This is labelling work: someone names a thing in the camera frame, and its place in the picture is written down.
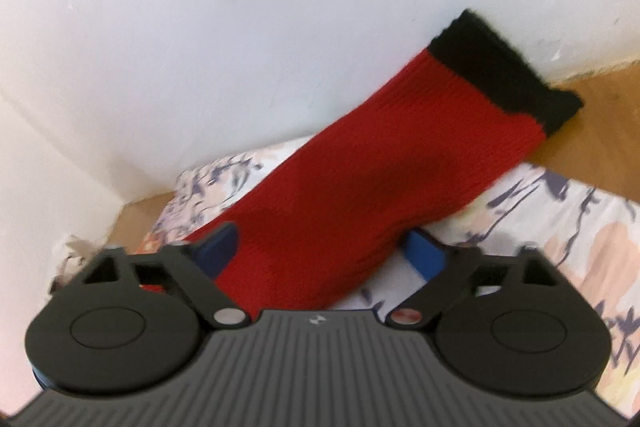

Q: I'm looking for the red knit cardigan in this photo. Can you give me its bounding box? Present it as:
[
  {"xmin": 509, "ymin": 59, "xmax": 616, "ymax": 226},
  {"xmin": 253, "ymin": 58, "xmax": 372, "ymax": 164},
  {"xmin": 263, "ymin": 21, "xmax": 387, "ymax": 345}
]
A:
[{"xmin": 214, "ymin": 11, "xmax": 582, "ymax": 315}]

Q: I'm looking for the floral bed sheet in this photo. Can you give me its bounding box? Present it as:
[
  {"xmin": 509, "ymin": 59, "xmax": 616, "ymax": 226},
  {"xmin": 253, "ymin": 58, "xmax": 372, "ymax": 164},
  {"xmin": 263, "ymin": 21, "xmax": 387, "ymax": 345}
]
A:
[{"xmin": 137, "ymin": 139, "xmax": 639, "ymax": 417}]

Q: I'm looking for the white wall socket strip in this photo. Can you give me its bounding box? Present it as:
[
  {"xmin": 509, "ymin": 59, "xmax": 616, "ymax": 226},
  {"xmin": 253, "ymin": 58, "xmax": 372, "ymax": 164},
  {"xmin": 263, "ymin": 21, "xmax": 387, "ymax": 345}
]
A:
[{"xmin": 48, "ymin": 235, "xmax": 99, "ymax": 296}]

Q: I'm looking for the wooden bed frame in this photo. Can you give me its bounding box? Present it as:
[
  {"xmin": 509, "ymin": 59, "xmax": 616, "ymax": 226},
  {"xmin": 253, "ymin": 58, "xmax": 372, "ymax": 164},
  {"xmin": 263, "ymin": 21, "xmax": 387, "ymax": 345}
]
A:
[{"xmin": 107, "ymin": 61, "xmax": 639, "ymax": 253}]

